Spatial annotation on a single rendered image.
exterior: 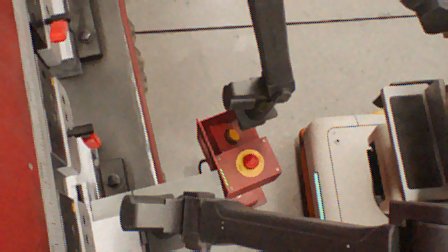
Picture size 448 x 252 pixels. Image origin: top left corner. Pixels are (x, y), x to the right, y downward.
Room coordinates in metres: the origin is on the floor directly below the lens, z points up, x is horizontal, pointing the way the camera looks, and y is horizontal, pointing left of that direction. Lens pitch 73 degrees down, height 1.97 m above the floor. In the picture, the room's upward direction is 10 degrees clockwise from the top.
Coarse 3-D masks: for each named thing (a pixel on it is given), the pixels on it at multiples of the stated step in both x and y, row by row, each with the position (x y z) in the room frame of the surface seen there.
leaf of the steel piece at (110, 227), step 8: (96, 224) 0.06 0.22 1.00; (104, 224) 0.06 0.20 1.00; (112, 224) 0.06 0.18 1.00; (96, 232) 0.04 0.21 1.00; (104, 232) 0.04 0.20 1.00; (112, 232) 0.05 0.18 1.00; (120, 232) 0.05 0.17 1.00; (128, 232) 0.05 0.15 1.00; (136, 232) 0.05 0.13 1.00; (96, 240) 0.03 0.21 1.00; (104, 240) 0.03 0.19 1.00; (112, 240) 0.03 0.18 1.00; (120, 240) 0.03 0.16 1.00; (128, 240) 0.04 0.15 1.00; (136, 240) 0.04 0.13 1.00; (96, 248) 0.01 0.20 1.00; (104, 248) 0.01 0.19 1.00; (112, 248) 0.02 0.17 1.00; (120, 248) 0.02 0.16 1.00; (128, 248) 0.02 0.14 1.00; (136, 248) 0.02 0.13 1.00
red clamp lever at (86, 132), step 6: (78, 126) 0.18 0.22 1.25; (84, 126) 0.19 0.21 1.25; (90, 126) 0.19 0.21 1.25; (66, 132) 0.17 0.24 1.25; (72, 132) 0.17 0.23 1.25; (78, 132) 0.17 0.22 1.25; (84, 132) 0.18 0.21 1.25; (90, 132) 0.18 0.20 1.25; (84, 138) 0.17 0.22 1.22; (90, 138) 0.18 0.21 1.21; (96, 138) 0.18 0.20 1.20; (90, 144) 0.17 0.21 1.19; (96, 144) 0.18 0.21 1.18
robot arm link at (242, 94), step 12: (228, 84) 0.39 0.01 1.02; (240, 84) 0.39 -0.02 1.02; (252, 84) 0.40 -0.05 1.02; (264, 84) 0.41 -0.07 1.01; (228, 96) 0.37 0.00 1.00; (240, 96) 0.37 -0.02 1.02; (252, 96) 0.38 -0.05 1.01; (264, 96) 0.38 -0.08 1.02; (276, 96) 0.37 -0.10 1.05; (288, 96) 0.38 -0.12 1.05; (228, 108) 0.35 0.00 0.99; (240, 108) 0.35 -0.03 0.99
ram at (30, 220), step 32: (0, 0) 0.27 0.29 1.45; (0, 32) 0.22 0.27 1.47; (0, 64) 0.18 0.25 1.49; (32, 64) 0.23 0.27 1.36; (0, 96) 0.14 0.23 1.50; (0, 128) 0.10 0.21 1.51; (32, 128) 0.13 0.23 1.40; (0, 160) 0.07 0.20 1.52; (32, 160) 0.09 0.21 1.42; (0, 192) 0.04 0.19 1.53; (32, 192) 0.05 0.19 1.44; (0, 224) 0.01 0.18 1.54; (32, 224) 0.02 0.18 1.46
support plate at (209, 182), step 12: (180, 180) 0.17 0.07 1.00; (192, 180) 0.17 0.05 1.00; (204, 180) 0.18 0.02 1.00; (216, 180) 0.18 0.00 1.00; (144, 192) 0.13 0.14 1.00; (156, 192) 0.14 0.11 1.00; (168, 192) 0.14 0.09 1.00; (180, 192) 0.15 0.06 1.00; (216, 192) 0.16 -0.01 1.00; (96, 204) 0.10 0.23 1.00; (108, 204) 0.10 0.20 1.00; (120, 204) 0.10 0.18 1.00; (96, 216) 0.07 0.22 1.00; (108, 216) 0.08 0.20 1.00
